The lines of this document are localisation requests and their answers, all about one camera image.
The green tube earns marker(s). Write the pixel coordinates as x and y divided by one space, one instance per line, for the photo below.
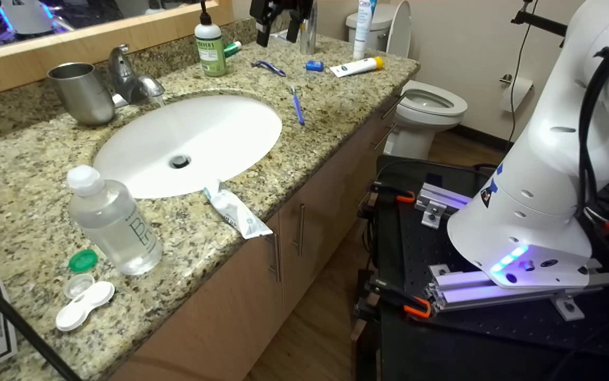
233 49

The white toilet paper holder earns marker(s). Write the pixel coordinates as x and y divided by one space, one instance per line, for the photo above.
524 91

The black wall mounted bracket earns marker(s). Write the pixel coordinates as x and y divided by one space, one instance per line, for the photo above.
540 22

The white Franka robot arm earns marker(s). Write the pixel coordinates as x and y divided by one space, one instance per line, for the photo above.
530 192

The green soap pump bottle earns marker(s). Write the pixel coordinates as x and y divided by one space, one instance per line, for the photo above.
213 49

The white contact lens case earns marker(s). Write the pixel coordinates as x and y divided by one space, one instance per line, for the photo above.
85 308

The black robot table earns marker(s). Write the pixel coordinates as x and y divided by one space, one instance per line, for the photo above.
459 339

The chrome sink faucet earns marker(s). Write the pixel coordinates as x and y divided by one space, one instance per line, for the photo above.
127 76

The wood framed wall mirror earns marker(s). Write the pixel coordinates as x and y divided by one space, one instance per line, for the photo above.
93 33

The tall white spray bottle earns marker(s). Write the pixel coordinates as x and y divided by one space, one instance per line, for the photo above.
363 28

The blue toothbrush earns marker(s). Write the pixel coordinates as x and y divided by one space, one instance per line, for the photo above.
297 106

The aluminium robot mounting plate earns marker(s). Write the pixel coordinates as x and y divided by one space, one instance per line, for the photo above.
488 288

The crumpled silver toothpaste tube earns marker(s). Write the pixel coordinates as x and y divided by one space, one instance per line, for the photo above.
237 213

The white oval sink basin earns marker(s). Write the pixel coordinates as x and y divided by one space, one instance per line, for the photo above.
200 138

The clear bottle with white cap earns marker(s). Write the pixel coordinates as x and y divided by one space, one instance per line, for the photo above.
115 225

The wooden vanity cabinet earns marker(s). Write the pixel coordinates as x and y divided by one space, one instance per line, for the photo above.
248 297

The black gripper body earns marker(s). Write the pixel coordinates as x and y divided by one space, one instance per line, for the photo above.
282 9

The orange black clamp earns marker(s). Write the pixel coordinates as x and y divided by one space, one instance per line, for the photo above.
418 308
402 198

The silver metal cup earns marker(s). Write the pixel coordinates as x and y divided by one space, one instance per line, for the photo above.
85 96

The green capped small container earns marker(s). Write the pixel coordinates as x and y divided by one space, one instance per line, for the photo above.
84 262

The small blue cap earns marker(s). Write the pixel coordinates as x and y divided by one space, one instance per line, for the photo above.
313 67

